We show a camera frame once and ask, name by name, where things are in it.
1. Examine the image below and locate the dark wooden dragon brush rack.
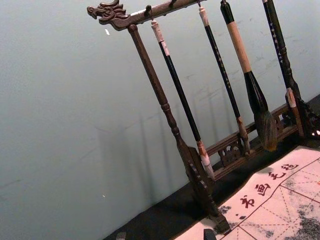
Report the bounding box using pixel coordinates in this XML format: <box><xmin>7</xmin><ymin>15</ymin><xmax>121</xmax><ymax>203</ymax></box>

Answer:
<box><xmin>86</xmin><ymin>0</ymin><xmax>320</xmax><ymax>234</ymax></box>

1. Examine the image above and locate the large brush with cream handle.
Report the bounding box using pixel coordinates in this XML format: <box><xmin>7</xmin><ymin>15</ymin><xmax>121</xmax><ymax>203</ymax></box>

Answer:
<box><xmin>220</xmin><ymin>0</ymin><xmax>278</xmax><ymax>152</ymax></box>

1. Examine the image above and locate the white calligraphy practice cloth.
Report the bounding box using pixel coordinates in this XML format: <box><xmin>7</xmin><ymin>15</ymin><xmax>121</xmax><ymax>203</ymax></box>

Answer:
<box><xmin>174</xmin><ymin>145</ymin><xmax>320</xmax><ymax>240</ymax></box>

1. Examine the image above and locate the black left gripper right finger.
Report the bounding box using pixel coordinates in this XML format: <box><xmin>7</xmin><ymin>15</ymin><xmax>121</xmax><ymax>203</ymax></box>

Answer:
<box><xmin>203</xmin><ymin>228</ymin><xmax>217</xmax><ymax>240</ymax></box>

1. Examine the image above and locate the black brush with white ferrule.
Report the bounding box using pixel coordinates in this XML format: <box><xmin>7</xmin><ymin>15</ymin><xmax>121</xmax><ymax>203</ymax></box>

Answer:
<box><xmin>261</xmin><ymin>0</ymin><xmax>299</xmax><ymax>109</ymax></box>

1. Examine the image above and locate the black table cloth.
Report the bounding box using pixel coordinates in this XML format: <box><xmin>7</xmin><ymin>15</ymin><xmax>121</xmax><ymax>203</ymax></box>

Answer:
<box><xmin>103</xmin><ymin>93</ymin><xmax>320</xmax><ymax>240</ymax></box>

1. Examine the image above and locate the black brush with white cap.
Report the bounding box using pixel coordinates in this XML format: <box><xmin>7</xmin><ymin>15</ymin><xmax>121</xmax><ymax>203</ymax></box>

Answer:
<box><xmin>150</xmin><ymin>20</ymin><xmax>216</xmax><ymax>180</ymax></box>

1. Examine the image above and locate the thin black brush gold lettering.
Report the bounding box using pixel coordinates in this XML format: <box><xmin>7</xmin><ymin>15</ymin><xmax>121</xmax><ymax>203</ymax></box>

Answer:
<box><xmin>198</xmin><ymin>6</ymin><xmax>251</xmax><ymax>156</ymax></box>

